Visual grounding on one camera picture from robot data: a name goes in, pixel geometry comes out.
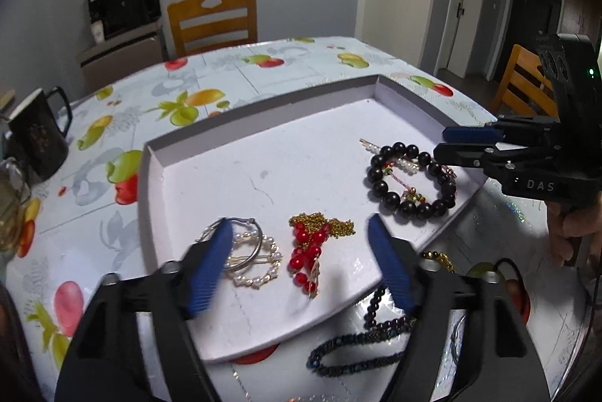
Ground brown wooden wardrobe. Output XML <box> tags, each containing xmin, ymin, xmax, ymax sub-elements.
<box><xmin>563</xmin><ymin>0</ymin><xmax>602</xmax><ymax>47</ymax></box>

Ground pink string bracelet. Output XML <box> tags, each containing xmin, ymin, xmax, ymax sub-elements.
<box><xmin>383</xmin><ymin>164</ymin><xmax>457</xmax><ymax>204</ymax></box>

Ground grey cabinet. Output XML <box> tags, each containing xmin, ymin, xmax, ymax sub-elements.
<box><xmin>78</xmin><ymin>32</ymin><xmax>166</xmax><ymax>91</ymax></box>

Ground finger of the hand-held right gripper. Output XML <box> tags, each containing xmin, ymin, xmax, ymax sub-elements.
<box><xmin>433</xmin><ymin>142</ymin><xmax>515</xmax><ymax>178</ymax></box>
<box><xmin>442</xmin><ymin>120</ymin><xmax>556</xmax><ymax>149</ymax></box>

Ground black water dispenser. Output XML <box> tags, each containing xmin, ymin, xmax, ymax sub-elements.
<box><xmin>87</xmin><ymin>0</ymin><xmax>163</xmax><ymax>41</ymax></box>

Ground red bead bracelet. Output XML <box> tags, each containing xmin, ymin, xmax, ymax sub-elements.
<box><xmin>289</xmin><ymin>225</ymin><xmax>330</xmax><ymax>294</ymax></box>

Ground black mug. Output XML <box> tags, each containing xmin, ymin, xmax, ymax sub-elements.
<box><xmin>7</xmin><ymin>87</ymin><xmax>73</xmax><ymax>183</ymax></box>

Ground large black bead bracelet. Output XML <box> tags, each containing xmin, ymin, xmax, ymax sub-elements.
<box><xmin>367</xmin><ymin>142</ymin><xmax>458</xmax><ymax>222</ymax></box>

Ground dark blue beaded bracelet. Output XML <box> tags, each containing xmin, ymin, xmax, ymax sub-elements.
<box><xmin>308</xmin><ymin>329</ymin><xmax>415</xmax><ymax>378</ymax></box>

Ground gold bead bracelet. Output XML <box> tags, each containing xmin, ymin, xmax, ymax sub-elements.
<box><xmin>421</xmin><ymin>250</ymin><xmax>455</xmax><ymax>275</ymax></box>

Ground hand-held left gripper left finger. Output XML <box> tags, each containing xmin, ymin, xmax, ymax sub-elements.
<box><xmin>54</xmin><ymin>218</ymin><xmax>236</xmax><ymax>402</ymax></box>

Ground pearl hair pin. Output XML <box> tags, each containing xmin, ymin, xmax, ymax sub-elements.
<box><xmin>360</xmin><ymin>139</ymin><xmax>423</xmax><ymax>173</ymax></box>

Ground person's right hand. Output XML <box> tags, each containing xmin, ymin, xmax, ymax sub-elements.
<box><xmin>546</xmin><ymin>195</ymin><xmax>602</xmax><ymax>267</ymax></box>

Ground grey cardboard box tray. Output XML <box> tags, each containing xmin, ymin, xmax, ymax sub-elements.
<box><xmin>137</xmin><ymin>74</ymin><xmax>490</xmax><ymax>362</ymax></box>

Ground dark door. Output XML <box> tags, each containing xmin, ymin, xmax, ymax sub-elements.
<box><xmin>507</xmin><ymin>0</ymin><xmax>565</xmax><ymax>79</ymax></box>

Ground dark garnet bead bracelet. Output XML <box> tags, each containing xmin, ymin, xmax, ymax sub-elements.
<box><xmin>364</xmin><ymin>286</ymin><xmax>417</xmax><ymax>341</ymax></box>

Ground pearl and silver bracelets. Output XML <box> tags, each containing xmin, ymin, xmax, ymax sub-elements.
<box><xmin>221</xmin><ymin>230</ymin><xmax>284</xmax><ymax>290</ymax></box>

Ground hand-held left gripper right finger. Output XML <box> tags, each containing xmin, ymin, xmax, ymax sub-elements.
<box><xmin>367</xmin><ymin>214</ymin><xmax>551</xmax><ymax>402</ymax></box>

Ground white door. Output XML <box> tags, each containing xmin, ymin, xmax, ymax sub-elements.
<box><xmin>452</xmin><ymin>0</ymin><xmax>491</xmax><ymax>79</ymax></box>

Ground gold leaf chain necklace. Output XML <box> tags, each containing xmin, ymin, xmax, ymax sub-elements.
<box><xmin>288</xmin><ymin>213</ymin><xmax>356</xmax><ymax>298</ymax></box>

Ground fruit print tablecloth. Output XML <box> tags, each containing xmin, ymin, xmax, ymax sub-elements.
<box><xmin>0</xmin><ymin>36</ymin><xmax>594</xmax><ymax>402</ymax></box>

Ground wooden chair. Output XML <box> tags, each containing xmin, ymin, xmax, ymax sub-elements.
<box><xmin>491</xmin><ymin>44</ymin><xmax>561</xmax><ymax>119</ymax></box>
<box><xmin>168</xmin><ymin>0</ymin><xmax>258</xmax><ymax>57</ymax></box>

